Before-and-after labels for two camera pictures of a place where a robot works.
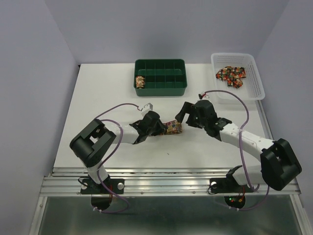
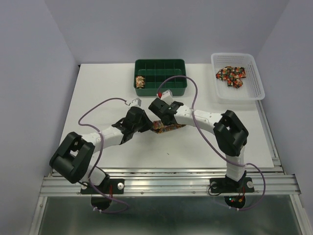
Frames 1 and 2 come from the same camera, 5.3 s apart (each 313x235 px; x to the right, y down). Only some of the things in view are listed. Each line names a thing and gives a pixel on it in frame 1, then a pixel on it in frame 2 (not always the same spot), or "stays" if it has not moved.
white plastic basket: x=237 y=73 stays
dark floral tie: x=232 y=75 stays
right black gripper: x=186 y=108 to x=170 y=104
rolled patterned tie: x=140 y=82 stays
